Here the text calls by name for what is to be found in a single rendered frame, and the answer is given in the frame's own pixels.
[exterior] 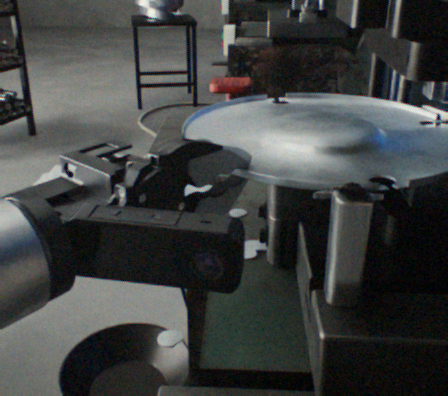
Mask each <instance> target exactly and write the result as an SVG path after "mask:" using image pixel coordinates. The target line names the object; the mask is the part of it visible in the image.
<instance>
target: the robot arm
mask: <svg viewBox="0 0 448 396"><path fill-rule="evenodd" d="M102 147H110V148H112V150H109V151H106V152H101V153H98V154H95V155H92V156H90V155H86V154H84V153H86V152H90V151H93V150H96V149H99V148H102ZM131 148H132V145H131V144H128V143H125V142H121V140H118V139H115V138H113V139H109V140H105V142H102V143H99V144H95V145H92V146H89V147H85V148H82V149H78V150H75V151H72V152H68V153H64V154H61V155H60V165H61V176H59V177H57V178H53V179H50V180H47V182H44V183H41V184H37V185H34V186H31V187H28V188H26V189H22V190H19V191H16V192H13V193H9V194H6V195H3V196H0V331H2V329H3V328H5V327H7V326H10V325H12V324H14V323H16V322H18V321H20V320H23V319H24V317H26V316H28V315H30V314H32V313H34V312H37V311H39V310H41V309H42V308H43V307H45V306H46V303H47V302H50V301H52V300H54V299H56V298H58V297H60V296H61V295H64V294H66V293H68V291H70V290H71V288H72V287H73V285H74V282H75V277H83V278H92V279H101V280H109V281H119V282H127V283H137V284H145V285H154V286H163V287H172V288H180V289H190V290H198V291H208V292H216V293H224V294H232V293H233V292H235V291H236V289H237V288H238V286H239V283H240V280H241V275H242V271H243V267H244V237H245V232H244V227H243V223H242V222H241V220H240V219H239V218H237V217H232V216H224V215H226V213H227V212H228V211H229V210H230V209H231V208H232V206H233V205H234V203H235V201H236V199H237V198H238V196H239V195H240V193H241V191H242V190H243V188H244V186H245V185H247V182H248V180H249V179H248V178H244V177H240V176H237V175H234V174H231V173H232V172H234V171H235V170H236V169H248V167H249V165H250V163H251V159H252V155H251V154H250V153H248V152H247V151H245V150H243V149H241V148H238V147H235V146H231V145H226V144H219V143H207V142H201V141H196V139H191V138H177V139H172V141H169V142H167V143H165V144H164V145H162V146H161V147H160V148H159V149H158V150H157V152H151V153H150V159H147V158H144V157H140V156H137V155H134V154H132V155H131V154H126V155H123V156H120V157H118V156H115V155H112V154H115V153H118V152H121V151H125V150H128V149H131ZM68 165H73V166H75V167H77V168H76V169H75V176H74V173H73V171H70V170H69V168H68ZM220 174H231V175H230V176H229V177H228V178H227V179H224V180H223V181H217V182H215V184H214V185H213V186H210V185H209V184H210V182H211V181H212V180H213V179H214V178H215V177H216V176H218V175H220Z"/></svg>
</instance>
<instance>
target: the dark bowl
mask: <svg viewBox="0 0 448 396"><path fill-rule="evenodd" d="M166 330H170V329H167V328H165V327H162V326H159V325H156V324H151V323H140V322H133V323H122V324H116V325H111V326H108V327H105V328H104V329H102V330H100V331H96V332H94V333H92V334H90V335H89V336H87V337H85V338H83V339H81V340H80V342H79V343H78V344H76V345H75V346H74V347H73V348H72V349H71V350H69V352H68V353H67V355H66V357H65V358H64V360H63V362H62V364H61V367H60V372H59V378H58V386H59V390H61V392H60V393H62V394H63V396H158V395H159V389H160V387H161V386H185V384H186V382H187V379H188V365H189V352H187V345H186V343H185V342H184V341H183V340H182V341H181V342H180V343H178V344H177V345H176V346H174V347H172V348H169V347H163V346H161V345H159V343H158V337H159V335H160V334H162V332H163V331H166Z"/></svg>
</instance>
